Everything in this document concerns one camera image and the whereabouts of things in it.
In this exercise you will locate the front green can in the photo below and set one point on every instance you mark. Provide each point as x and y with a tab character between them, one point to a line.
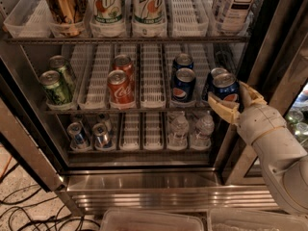
55	87

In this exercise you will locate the left clear plastic bin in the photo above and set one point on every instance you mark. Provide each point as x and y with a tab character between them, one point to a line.
132	220

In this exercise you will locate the blue silver can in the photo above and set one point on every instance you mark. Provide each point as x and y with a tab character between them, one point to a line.
102	138
105	118
78	134

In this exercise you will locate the empty white lane tray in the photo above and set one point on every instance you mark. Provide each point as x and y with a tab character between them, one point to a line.
152	77

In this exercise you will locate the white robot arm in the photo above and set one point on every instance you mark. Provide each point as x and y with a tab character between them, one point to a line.
283	160

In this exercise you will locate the rear green can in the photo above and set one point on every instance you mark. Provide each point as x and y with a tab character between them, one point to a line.
62	65

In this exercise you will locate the left 7up bottle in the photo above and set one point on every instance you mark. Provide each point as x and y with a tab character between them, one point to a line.
107	11

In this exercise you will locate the white tea bottle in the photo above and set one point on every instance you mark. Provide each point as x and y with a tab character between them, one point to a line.
230	15

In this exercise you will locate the pepsi can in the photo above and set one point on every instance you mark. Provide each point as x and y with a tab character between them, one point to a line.
209	82
226	87
182	60
183	83

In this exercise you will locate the clear water bottle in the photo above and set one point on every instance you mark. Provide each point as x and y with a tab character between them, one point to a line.
201	136
177	138

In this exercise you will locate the front right blue silver can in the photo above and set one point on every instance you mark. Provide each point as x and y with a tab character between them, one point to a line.
102	138

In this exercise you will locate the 7up bottle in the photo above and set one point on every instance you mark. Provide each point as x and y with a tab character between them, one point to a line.
107	11
148	11

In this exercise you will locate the middle wire shelf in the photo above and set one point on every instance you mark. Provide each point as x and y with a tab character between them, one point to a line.
129	111

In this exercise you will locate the top wire shelf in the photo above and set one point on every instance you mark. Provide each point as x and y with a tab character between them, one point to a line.
124	40

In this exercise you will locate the front left blue silver can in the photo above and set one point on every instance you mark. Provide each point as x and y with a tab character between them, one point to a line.
78	134

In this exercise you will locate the wire shelf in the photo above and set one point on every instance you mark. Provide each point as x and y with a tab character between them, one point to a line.
129	111
124	40

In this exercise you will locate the glass fridge door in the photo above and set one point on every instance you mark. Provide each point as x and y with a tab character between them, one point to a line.
272	60

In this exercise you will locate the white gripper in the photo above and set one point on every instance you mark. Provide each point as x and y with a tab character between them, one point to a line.
262	120

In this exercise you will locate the stainless steel fridge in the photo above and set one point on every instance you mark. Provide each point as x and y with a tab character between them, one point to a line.
139	171

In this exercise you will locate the front red coca-cola can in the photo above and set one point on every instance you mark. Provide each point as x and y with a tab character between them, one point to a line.
119	87

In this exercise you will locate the left clear water bottle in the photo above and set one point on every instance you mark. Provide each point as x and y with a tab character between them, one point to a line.
177	138

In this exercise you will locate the rear red coca-cola can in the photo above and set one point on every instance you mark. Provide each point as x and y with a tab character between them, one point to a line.
124	62

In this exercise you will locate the right 7up bottle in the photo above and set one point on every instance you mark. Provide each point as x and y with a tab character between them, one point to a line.
148	11

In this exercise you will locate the green can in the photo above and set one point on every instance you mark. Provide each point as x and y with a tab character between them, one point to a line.
62	65
55	87

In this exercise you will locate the red coca-cola can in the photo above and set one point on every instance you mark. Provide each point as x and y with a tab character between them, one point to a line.
124	62
119	87

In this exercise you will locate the rear right blue silver can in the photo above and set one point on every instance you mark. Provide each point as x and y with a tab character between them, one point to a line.
105	118

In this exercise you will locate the right clear plastic bin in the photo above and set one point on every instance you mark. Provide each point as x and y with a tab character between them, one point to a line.
233	219

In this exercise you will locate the right clear water bottle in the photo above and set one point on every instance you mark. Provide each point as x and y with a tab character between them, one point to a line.
201	136

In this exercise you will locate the gold tall can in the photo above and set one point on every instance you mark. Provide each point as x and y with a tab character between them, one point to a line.
68	13

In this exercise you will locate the clear plastic bin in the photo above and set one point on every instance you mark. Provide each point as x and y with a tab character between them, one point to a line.
233	219
132	220

